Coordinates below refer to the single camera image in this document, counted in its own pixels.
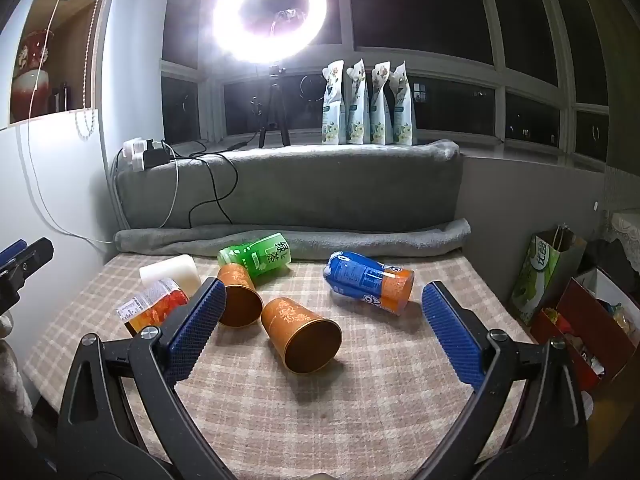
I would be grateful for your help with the green tea bottle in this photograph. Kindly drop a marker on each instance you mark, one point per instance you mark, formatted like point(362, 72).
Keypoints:
point(252, 257)

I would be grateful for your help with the rolled grey blanket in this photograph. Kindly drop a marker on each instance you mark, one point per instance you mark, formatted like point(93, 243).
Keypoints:
point(350, 240)

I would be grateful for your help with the blue and orange bottle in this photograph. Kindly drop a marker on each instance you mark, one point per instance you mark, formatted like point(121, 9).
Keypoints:
point(367, 280)

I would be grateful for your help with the orange patterned cup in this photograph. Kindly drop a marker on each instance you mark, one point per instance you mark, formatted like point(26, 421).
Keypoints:
point(240, 295)
point(300, 332)

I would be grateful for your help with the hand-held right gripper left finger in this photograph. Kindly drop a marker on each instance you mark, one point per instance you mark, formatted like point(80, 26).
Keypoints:
point(197, 325)

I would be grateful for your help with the red cardboard box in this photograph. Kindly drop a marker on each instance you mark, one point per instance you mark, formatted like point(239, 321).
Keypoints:
point(575, 325)

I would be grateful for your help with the red and white vase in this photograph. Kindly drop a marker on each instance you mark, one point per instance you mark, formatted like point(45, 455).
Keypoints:
point(32, 75)

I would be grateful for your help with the wooden shelf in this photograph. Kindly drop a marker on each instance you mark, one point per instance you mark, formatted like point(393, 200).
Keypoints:
point(75, 55)

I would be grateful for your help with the white floral pouch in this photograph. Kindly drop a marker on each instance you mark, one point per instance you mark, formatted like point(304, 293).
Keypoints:
point(333, 110)
point(380, 110)
point(403, 115)
point(357, 110)

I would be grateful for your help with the green paper bag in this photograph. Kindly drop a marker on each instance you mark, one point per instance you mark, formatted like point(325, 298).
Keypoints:
point(542, 275)

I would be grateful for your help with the plaid tablecloth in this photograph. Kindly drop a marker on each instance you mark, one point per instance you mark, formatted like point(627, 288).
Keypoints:
point(310, 420)

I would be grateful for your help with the white power strip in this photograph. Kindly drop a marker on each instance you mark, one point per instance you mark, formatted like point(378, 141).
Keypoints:
point(134, 152)

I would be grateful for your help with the orange drink bottle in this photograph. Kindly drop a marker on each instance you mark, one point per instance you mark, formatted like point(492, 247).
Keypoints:
point(152, 305)

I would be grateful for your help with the dark bottle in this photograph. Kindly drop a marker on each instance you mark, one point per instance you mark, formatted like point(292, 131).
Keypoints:
point(60, 96)

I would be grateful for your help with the pale cloth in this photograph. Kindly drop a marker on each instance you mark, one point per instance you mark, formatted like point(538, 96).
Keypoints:
point(10, 370)

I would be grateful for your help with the black power adapter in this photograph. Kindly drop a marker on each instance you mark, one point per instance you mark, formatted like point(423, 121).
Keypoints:
point(157, 158)

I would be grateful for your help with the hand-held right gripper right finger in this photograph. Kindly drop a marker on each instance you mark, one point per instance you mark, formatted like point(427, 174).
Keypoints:
point(450, 327)

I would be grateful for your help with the black tripod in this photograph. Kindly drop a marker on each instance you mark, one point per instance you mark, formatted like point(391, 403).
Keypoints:
point(272, 105)

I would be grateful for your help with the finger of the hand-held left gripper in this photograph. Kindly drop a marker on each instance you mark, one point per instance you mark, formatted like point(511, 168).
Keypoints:
point(11, 252)
point(35, 257)

